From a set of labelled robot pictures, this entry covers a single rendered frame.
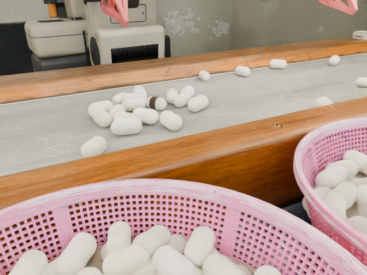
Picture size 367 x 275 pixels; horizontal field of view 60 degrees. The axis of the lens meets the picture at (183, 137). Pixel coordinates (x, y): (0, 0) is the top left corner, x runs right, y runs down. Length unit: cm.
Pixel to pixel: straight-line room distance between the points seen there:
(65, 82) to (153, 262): 44
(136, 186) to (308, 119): 22
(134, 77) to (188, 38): 224
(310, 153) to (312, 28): 215
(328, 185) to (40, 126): 36
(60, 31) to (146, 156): 105
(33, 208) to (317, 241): 19
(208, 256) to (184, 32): 266
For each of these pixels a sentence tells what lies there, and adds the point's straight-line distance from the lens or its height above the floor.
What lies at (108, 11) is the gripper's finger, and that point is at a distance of 62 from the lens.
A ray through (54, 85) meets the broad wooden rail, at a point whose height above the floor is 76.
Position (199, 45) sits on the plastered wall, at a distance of 293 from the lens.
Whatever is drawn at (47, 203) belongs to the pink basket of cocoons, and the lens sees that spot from 25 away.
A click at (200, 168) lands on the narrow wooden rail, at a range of 29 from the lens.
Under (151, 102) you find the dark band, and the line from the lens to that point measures 47.
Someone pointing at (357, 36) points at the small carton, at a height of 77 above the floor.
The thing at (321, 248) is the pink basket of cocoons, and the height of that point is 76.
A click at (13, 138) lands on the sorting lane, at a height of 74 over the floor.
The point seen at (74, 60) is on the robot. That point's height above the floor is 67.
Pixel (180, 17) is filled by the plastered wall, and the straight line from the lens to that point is 280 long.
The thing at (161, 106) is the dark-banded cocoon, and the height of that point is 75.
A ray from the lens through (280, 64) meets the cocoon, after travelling 74.
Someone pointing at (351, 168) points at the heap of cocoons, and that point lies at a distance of 35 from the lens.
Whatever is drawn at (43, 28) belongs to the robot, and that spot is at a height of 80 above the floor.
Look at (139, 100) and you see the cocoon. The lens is 48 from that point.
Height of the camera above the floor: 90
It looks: 25 degrees down
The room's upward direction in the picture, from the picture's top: 2 degrees counter-clockwise
